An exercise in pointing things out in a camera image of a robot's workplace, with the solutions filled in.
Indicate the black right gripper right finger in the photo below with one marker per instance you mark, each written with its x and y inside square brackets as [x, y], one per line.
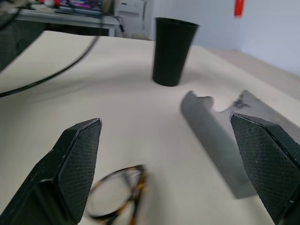
[264, 161]

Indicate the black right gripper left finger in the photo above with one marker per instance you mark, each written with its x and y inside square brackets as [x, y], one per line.
[70, 168]

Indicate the grey open glasses case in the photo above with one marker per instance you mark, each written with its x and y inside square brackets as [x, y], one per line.
[218, 140]

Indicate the tortoiseshell glasses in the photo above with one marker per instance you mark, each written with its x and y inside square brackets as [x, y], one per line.
[122, 194]

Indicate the black plastic cup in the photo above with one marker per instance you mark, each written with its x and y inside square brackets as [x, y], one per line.
[172, 51]

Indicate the white desk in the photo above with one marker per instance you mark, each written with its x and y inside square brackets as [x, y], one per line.
[68, 21]

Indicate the white computer tower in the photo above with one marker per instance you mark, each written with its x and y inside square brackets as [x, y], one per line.
[131, 17]

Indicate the computer monitor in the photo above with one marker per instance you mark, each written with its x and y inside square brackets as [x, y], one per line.
[80, 5]

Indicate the red object on wall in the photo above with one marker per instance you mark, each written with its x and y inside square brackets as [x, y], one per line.
[239, 7]

